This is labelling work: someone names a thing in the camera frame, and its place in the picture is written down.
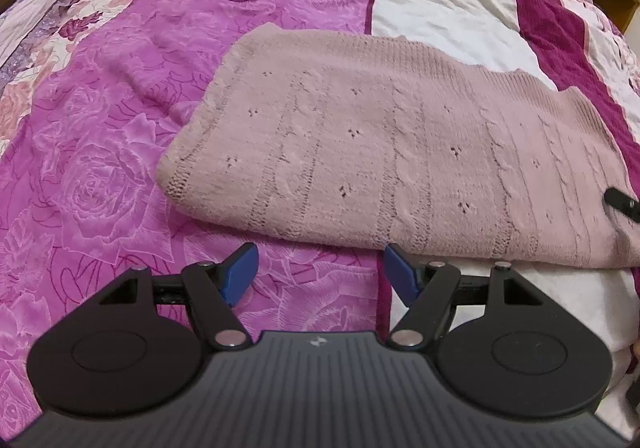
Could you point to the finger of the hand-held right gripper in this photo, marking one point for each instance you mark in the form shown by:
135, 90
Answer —
624, 200

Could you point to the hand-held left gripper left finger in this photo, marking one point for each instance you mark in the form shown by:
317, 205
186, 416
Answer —
240, 273

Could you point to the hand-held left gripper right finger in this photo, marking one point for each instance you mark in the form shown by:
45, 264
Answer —
402, 273

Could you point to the pink knit sweater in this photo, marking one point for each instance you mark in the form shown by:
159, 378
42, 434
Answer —
400, 153

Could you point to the purple and white patchwork blanket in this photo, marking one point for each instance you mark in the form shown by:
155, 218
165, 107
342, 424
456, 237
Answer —
125, 103

